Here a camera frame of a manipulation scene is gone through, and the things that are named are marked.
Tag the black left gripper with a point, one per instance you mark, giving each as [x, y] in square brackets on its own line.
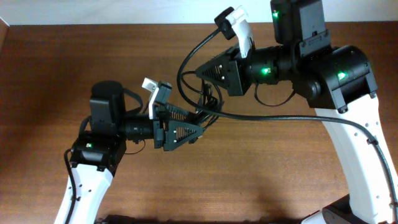
[166, 136]

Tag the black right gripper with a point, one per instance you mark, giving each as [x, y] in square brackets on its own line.
[236, 76]

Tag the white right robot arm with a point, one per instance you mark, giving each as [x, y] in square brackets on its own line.
[337, 82]

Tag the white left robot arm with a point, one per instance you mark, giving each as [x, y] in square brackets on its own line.
[116, 118]

